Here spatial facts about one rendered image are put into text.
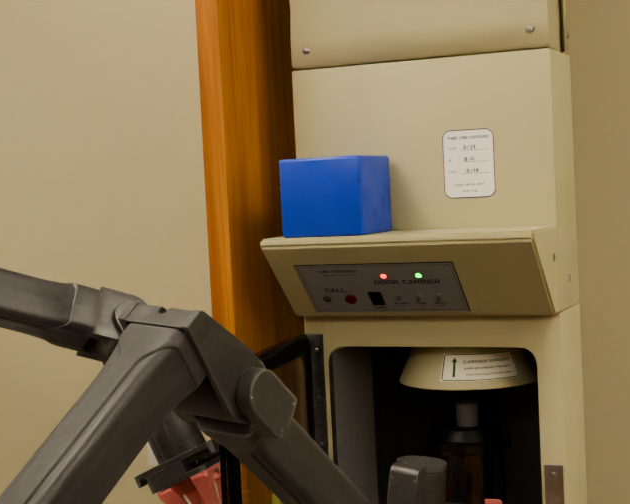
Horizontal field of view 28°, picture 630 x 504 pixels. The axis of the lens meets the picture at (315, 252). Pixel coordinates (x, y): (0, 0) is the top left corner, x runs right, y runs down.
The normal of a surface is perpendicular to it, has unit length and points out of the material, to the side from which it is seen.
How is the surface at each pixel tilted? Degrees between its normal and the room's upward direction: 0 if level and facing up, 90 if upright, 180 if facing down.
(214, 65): 90
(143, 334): 36
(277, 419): 95
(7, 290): 66
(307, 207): 90
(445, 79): 90
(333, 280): 135
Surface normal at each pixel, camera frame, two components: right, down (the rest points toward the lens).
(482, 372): 0.07, -0.36
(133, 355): -0.32, -0.76
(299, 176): -0.40, 0.07
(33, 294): 0.39, -0.48
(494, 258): -0.24, 0.76
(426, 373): -0.70, -0.33
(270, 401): 0.83, 0.07
